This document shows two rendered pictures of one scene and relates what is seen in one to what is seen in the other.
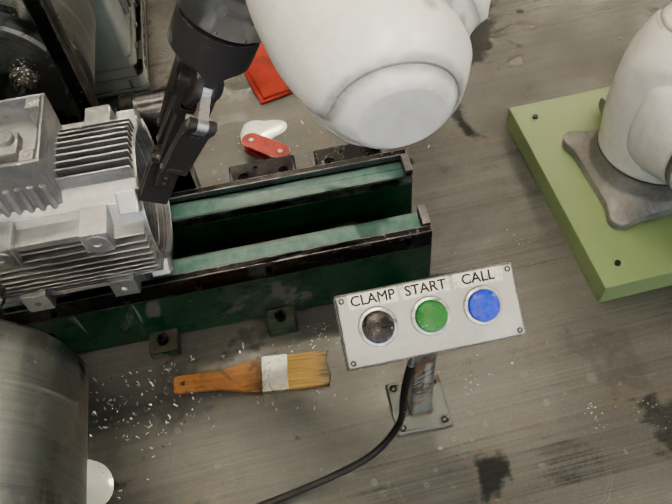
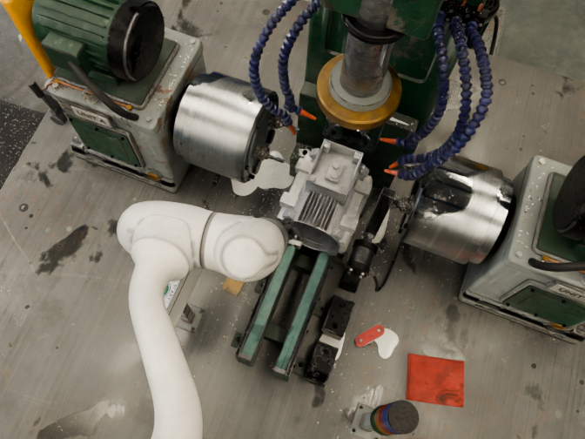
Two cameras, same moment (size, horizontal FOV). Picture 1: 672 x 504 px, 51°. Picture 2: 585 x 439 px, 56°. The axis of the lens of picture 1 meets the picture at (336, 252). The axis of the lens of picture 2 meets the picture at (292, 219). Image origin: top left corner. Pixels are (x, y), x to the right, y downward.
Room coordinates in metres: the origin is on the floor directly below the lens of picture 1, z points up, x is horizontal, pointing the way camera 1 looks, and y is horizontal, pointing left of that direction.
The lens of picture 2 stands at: (0.68, -0.26, 2.31)
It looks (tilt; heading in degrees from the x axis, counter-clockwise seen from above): 68 degrees down; 111
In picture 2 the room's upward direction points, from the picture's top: 5 degrees clockwise
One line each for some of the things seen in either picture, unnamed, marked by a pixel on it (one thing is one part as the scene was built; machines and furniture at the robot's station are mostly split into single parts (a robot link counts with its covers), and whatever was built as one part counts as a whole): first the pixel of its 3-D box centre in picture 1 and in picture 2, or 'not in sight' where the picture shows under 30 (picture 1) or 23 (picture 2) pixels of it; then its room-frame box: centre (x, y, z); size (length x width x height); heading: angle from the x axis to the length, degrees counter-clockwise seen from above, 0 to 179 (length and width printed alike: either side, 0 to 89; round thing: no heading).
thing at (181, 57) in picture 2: not in sight; (133, 102); (-0.06, 0.35, 0.99); 0.35 x 0.31 x 0.37; 5
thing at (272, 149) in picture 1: (266, 149); (369, 335); (0.79, 0.09, 0.81); 0.09 x 0.03 x 0.02; 55
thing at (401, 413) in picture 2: not in sight; (382, 420); (0.88, -0.11, 1.01); 0.08 x 0.08 x 0.42; 5
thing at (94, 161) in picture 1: (70, 207); (324, 202); (0.54, 0.30, 1.02); 0.20 x 0.19 x 0.19; 94
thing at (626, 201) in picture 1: (642, 147); not in sight; (0.65, -0.46, 0.87); 0.22 x 0.18 x 0.06; 8
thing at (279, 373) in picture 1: (251, 376); (245, 261); (0.40, 0.13, 0.80); 0.21 x 0.05 x 0.01; 89
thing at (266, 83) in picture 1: (276, 65); (435, 380); (1.00, 0.06, 0.80); 0.15 x 0.12 x 0.01; 18
